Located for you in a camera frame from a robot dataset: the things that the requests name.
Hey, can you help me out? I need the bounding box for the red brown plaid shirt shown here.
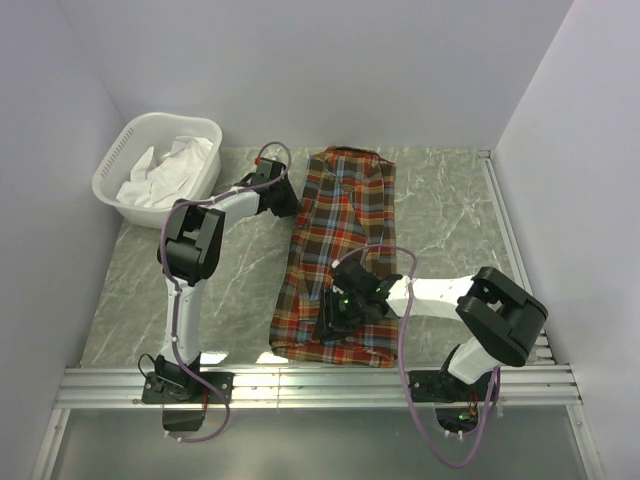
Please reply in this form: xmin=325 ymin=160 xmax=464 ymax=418
xmin=269 ymin=146 xmax=398 ymax=368

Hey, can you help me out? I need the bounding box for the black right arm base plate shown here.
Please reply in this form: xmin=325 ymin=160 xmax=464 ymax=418
xmin=408 ymin=370 xmax=491 ymax=403

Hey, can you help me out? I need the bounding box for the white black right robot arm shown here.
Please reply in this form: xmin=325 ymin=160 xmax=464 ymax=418
xmin=313 ymin=260 xmax=548 ymax=403

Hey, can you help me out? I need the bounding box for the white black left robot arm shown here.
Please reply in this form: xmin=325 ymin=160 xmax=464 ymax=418
xmin=154 ymin=156 xmax=299 ymax=402

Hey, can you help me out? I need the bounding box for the white plastic laundry basket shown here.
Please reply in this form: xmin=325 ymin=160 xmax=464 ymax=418
xmin=92 ymin=112 xmax=223 ymax=229

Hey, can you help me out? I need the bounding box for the aluminium mounting rail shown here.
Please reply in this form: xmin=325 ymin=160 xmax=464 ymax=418
xmin=54 ymin=364 xmax=582 ymax=410

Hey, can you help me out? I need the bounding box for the white crumpled shirt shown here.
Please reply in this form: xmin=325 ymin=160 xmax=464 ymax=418
xmin=116 ymin=136 xmax=213 ymax=209

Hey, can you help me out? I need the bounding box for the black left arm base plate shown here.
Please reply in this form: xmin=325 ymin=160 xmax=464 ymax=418
xmin=141 ymin=371 xmax=234 ymax=405

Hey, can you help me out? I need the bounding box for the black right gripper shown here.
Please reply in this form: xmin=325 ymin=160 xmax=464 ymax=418
xmin=311 ymin=287 xmax=368 ymax=341

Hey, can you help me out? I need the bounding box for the aluminium right side rail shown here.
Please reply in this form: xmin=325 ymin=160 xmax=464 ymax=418
xmin=478 ymin=150 xmax=557 ymax=365

